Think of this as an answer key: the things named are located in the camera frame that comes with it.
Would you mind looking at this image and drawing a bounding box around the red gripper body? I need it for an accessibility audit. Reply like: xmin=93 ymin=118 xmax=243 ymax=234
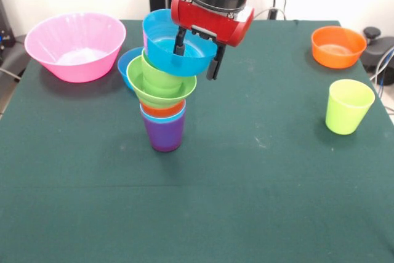
xmin=171 ymin=0 xmax=255 ymax=49

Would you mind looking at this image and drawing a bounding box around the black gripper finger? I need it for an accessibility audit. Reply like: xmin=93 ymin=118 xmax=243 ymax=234
xmin=172 ymin=27 xmax=187 ymax=56
xmin=206 ymin=42 xmax=228 ymax=81

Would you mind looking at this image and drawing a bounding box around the blue bowl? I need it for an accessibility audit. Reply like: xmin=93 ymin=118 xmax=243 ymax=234
xmin=142 ymin=9 xmax=218 ymax=78
xmin=117 ymin=46 xmax=144 ymax=90

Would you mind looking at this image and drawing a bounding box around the green bowl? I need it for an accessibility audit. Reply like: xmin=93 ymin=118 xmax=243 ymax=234
xmin=126 ymin=55 xmax=198 ymax=108

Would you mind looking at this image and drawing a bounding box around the orange cup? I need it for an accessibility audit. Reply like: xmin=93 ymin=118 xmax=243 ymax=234
xmin=140 ymin=99 xmax=187 ymax=118

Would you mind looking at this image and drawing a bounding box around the blue cup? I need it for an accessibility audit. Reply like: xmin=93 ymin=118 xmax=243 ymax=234
xmin=139 ymin=104 xmax=187 ymax=124

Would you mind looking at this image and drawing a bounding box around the purple cup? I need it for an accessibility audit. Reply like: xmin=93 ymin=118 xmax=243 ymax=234
xmin=141 ymin=111 xmax=186 ymax=153

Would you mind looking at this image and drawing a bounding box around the orange bowl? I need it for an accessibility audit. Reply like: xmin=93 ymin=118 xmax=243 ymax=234
xmin=310 ymin=25 xmax=368 ymax=70

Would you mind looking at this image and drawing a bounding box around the large pink bowl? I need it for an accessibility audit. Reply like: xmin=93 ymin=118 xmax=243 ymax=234
xmin=24 ymin=12 xmax=127 ymax=84

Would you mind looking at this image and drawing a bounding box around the dark green table cloth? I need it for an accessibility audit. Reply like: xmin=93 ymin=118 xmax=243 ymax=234
xmin=0 ymin=18 xmax=394 ymax=263

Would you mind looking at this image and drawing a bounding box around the yellow-green cup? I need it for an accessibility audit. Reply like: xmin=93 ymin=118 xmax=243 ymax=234
xmin=325 ymin=79 xmax=376 ymax=136

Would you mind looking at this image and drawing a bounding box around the black office chair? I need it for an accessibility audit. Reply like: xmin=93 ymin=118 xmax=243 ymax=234
xmin=360 ymin=26 xmax=394 ymax=76

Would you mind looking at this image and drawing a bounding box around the black device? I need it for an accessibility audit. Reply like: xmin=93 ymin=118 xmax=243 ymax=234
xmin=0 ymin=0 xmax=16 ymax=51

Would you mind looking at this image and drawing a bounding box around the blue cable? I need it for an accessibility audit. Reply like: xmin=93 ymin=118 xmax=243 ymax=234
xmin=369 ymin=46 xmax=394 ymax=91

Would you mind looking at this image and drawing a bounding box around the grey cable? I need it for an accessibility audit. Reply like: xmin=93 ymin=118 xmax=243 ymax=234
xmin=0 ymin=67 xmax=22 ymax=83

